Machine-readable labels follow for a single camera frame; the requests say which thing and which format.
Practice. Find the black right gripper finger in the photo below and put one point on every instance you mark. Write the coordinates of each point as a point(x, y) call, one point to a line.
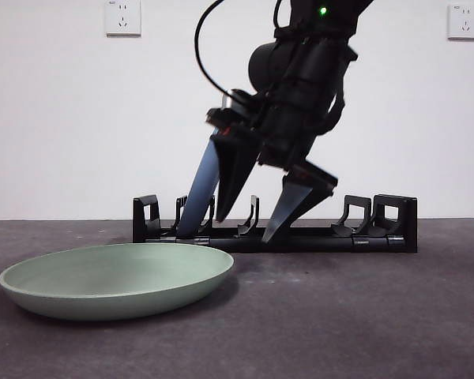
point(235, 169)
point(290, 197)

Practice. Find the blue round plate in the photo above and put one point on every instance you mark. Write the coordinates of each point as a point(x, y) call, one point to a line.
point(199, 189)

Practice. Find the pale green round plate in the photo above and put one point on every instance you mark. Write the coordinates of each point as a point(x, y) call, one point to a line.
point(114, 292)

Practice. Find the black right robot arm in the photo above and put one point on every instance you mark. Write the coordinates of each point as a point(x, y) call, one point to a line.
point(316, 59)

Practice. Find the black plastic plate rack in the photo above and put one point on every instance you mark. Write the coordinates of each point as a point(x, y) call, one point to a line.
point(308, 241)

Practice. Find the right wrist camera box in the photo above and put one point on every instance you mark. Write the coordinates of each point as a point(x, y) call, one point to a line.
point(241, 98)

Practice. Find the white wall socket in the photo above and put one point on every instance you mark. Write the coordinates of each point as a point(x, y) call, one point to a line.
point(123, 19)
point(464, 21)

